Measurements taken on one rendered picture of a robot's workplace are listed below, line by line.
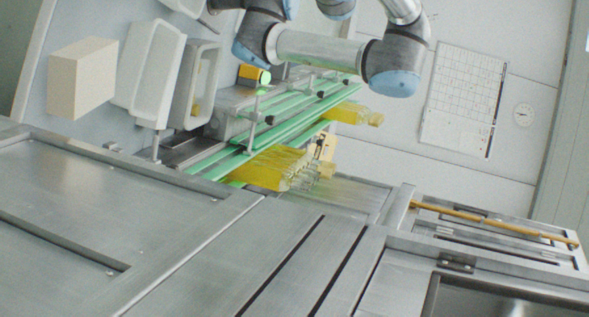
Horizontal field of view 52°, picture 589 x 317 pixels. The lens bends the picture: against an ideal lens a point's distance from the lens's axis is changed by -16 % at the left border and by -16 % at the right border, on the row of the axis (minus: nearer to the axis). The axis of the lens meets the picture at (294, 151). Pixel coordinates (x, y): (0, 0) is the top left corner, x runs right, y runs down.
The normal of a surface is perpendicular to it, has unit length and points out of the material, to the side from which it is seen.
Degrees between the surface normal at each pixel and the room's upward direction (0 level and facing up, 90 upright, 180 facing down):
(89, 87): 0
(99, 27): 0
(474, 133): 92
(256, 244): 90
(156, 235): 90
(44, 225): 90
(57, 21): 0
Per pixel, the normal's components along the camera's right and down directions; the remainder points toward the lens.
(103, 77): 0.95, 0.24
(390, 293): 0.18, -0.95
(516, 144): -0.26, 0.19
